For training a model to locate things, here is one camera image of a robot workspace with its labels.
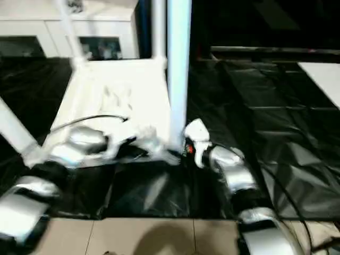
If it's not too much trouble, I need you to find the black plastic mat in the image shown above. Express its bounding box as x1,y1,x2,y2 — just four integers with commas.
0,55,340,221

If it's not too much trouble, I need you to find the white glass-door cabinet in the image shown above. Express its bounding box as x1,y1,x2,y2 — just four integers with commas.
0,0,140,60

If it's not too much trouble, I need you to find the white board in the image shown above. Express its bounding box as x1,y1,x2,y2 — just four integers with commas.
297,62,340,109

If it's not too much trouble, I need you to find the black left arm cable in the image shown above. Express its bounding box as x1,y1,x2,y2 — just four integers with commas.
50,114,130,132

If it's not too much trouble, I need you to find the black metal rail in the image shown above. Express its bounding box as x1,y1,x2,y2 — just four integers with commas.
211,46,340,55

